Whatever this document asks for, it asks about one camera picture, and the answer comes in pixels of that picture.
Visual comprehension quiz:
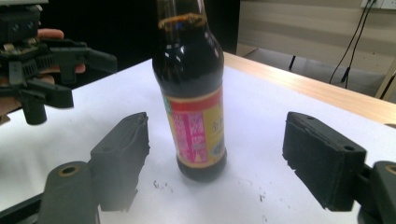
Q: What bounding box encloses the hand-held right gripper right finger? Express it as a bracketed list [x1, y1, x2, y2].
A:
[281, 111, 369, 213]

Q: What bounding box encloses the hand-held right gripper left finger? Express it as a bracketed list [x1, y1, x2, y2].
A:
[89, 111, 151, 213]

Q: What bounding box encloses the dark soy sauce bottle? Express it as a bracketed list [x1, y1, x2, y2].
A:
[151, 0, 228, 183]

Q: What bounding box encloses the wooden table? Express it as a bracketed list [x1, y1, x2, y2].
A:
[223, 51, 396, 126]

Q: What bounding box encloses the white table sheet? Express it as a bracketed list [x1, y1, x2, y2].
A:
[0, 59, 396, 224]

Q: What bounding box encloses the beige panel post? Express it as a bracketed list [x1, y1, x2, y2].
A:
[374, 59, 396, 101]

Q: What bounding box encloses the long black cable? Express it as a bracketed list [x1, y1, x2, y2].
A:
[329, 0, 372, 85]

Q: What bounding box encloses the black cable with plug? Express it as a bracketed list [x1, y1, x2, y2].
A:
[340, 0, 378, 84]

